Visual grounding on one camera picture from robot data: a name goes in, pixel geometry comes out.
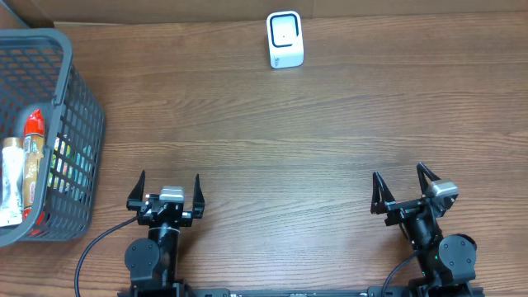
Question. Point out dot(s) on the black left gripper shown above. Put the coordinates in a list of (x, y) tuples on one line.
[(195, 213)]

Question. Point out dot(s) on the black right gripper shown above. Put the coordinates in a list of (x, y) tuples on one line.
[(383, 201)]

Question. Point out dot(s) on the green snack packet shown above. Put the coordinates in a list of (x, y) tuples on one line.
[(62, 162)]

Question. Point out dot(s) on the orange spaghetti packet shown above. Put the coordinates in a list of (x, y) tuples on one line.
[(33, 141)]

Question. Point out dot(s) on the white tube gold cap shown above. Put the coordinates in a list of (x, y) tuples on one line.
[(12, 178)]

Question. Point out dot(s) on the teal tissue packet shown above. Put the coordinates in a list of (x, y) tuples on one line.
[(81, 177)]

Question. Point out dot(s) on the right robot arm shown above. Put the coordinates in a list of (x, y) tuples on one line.
[(447, 263)]

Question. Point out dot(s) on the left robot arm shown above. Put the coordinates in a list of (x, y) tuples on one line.
[(152, 261)]

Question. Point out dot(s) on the white barcode scanner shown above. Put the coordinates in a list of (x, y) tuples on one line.
[(285, 39)]

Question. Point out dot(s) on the grey plastic mesh basket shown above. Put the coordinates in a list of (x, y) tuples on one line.
[(37, 72)]

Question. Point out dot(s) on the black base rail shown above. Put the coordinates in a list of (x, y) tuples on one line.
[(373, 291)]

